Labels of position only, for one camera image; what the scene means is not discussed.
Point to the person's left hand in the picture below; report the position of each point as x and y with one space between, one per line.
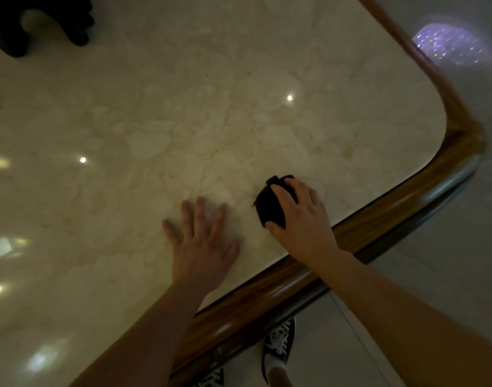
199 253

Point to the person's right hand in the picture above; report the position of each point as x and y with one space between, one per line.
306 229

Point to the person's left little finger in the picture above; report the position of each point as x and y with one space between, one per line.
170 232

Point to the person's right middle finger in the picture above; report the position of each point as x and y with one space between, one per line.
301 191

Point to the person's right thumb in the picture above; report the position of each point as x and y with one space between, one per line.
276 227

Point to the person's left thumb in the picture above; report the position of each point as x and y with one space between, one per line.
232 253

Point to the person's left middle finger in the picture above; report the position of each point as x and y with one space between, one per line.
201 217

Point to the black cloth pouch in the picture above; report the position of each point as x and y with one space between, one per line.
270 207

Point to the person's left forearm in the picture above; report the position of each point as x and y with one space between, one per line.
149 342

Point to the person's right forearm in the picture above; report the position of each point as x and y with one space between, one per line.
403 326

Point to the black patterned sneaker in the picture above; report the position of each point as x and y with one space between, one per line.
211 378
279 342

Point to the white sock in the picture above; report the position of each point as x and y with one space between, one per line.
277 363

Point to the black dark figurine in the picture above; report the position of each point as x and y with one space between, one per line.
36 16

